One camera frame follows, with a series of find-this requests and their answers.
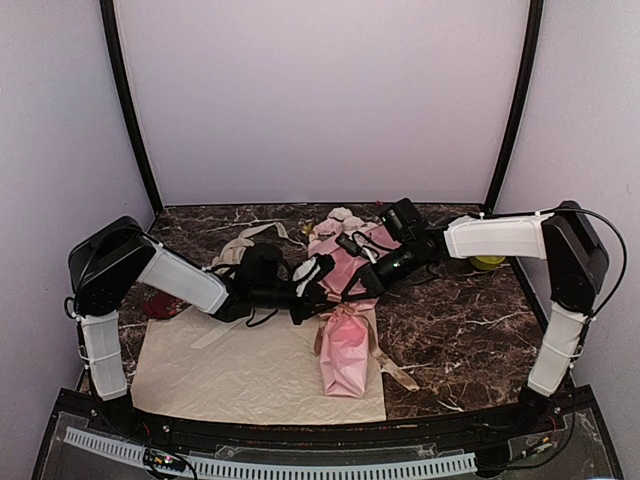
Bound cream wrapping paper sheet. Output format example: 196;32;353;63
131;308;386;425

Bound left black frame post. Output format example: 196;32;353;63
99;0;164;217

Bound small circuit board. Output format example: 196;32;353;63
143;449;187;472

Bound yellow-green plastic bowl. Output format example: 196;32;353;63
469;256;506;271

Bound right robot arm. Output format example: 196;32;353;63
338;198;628;434

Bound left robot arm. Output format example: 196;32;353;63
65;216;335;436

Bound red floral bowl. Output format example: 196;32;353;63
141;293;189;320

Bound black frame post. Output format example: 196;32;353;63
483;0;544;213
99;0;164;217

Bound right black frame post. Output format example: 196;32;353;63
483;0;544;213

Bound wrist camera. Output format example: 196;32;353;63
335;231;380;264
291;254;335;298

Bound grey slotted cable duct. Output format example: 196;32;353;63
63;427;477;479

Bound tan satin ribbon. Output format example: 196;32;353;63
314;301;419;399

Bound pink wrapping paper sheet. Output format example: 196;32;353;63
309;232;419;399

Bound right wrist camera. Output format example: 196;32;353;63
335;231;380;264

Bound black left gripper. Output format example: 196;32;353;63
252;281;338;325

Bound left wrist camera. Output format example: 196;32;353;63
291;254;335;298

